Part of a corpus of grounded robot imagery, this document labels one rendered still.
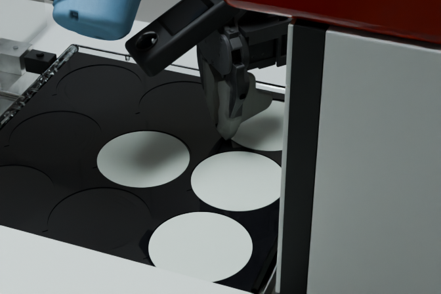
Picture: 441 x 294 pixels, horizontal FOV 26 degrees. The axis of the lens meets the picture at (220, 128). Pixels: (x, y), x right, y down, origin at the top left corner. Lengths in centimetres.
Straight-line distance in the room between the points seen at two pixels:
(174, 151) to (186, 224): 12
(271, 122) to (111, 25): 28
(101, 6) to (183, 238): 24
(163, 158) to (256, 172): 10
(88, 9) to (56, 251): 22
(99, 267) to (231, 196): 22
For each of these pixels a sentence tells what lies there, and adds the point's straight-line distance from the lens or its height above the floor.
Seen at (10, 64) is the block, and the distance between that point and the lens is 123.
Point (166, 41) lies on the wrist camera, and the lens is 94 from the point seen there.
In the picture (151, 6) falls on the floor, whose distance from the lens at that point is 322.
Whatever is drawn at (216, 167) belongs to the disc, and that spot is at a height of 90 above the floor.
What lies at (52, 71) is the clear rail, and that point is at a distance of 119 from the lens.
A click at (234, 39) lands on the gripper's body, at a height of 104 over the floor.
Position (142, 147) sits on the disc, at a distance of 105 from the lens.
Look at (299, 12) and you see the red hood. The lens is 62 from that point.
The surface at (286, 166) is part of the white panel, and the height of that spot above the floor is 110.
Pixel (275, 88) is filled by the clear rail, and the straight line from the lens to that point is 114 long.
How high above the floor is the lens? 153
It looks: 36 degrees down
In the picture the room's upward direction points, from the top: straight up
